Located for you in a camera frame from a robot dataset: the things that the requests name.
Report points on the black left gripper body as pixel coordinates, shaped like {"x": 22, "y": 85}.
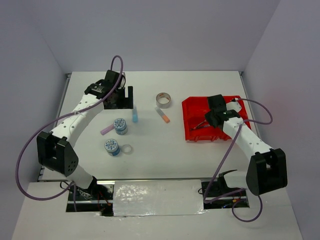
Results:
{"x": 120, "y": 101}

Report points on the red gel pen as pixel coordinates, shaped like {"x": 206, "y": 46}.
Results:
{"x": 202, "y": 124}

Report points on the blue gel pen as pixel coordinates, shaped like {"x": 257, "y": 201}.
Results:
{"x": 199, "y": 127}

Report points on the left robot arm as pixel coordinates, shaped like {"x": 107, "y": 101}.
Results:
{"x": 56, "y": 148}

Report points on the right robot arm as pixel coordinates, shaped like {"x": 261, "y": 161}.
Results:
{"x": 267, "y": 168}

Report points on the blue slime jar far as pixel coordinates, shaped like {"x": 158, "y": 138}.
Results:
{"x": 120, "y": 126}

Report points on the blue slime jar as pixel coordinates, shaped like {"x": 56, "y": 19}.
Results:
{"x": 120, "y": 126}
{"x": 112, "y": 147}

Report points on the pink highlighter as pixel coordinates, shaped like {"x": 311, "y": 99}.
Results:
{"x": 107, "y": 130}

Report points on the large grey tape roll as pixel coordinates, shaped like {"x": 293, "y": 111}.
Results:
{"x": 163, "y": 100}

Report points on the blue slime jar near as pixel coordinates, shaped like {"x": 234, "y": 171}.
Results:
{"x": 112, "y": 147}

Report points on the small clear tape roll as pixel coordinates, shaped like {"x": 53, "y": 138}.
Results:
{"x": 127, "y": 149}

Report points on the orange highlighter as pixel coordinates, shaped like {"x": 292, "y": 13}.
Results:
{"x": 162, "y": 115}

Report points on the red bin back left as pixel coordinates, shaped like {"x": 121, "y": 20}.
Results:
{"x": 195, "y": 107}

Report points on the red bin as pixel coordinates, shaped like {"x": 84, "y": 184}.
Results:
{"x": 229, "y": 114}
{"x": 207, "y": 134}
{"x": 195, "y": 107}

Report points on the red bin front left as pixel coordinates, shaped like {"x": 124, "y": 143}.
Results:
{"x": 207, "y": 134}

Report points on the red bin back right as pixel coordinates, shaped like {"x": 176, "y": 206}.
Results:
{"x": 229, "y": 114}

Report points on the metal base rail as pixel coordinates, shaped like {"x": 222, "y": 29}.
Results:
{"x": 102, "y": 204}

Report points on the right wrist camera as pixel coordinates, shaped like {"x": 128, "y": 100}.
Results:
{"x": 234, "y": 105}

